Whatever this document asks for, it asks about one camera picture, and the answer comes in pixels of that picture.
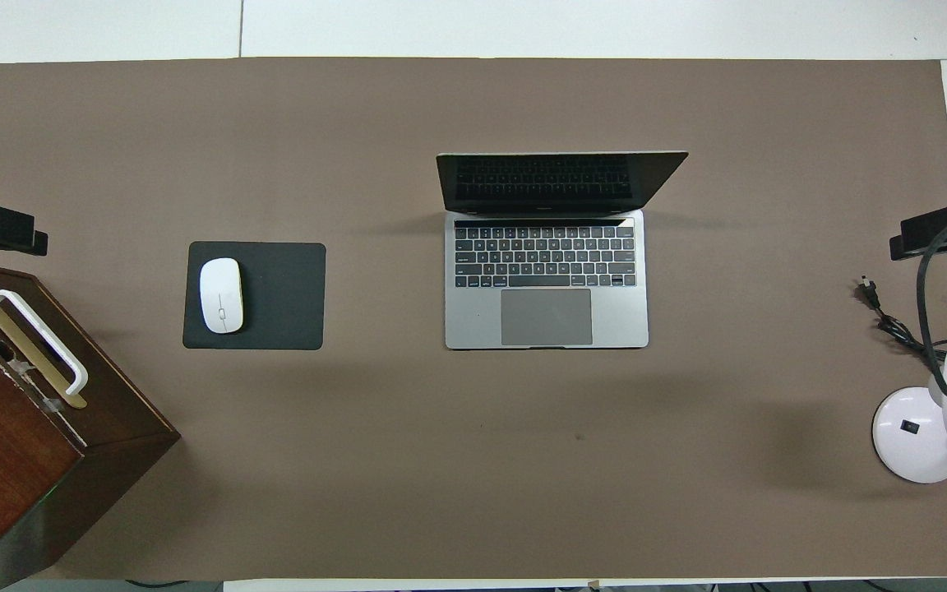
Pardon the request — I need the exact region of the black mouse pad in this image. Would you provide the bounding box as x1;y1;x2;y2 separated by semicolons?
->
182;241;327;351

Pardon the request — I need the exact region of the white box handle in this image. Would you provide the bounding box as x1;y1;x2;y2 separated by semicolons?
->
0;289;90;397

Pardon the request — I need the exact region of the white computer mouse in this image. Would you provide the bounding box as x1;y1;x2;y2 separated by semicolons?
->
199;257;245;335

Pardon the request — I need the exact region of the black lamp power cable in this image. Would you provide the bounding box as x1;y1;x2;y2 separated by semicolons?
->
856;278;947;460

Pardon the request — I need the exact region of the brown table mat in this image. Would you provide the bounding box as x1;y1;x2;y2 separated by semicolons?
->
0;56;947;581

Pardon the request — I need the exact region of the gold handle plate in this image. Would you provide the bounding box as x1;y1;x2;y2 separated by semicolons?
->
0;289;88;410

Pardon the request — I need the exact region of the silver grey laptop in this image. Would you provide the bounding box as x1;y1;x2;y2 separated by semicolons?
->
436;150;690;351

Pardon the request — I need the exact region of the white desk lamp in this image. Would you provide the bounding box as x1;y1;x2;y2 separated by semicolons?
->
871;333;947;484

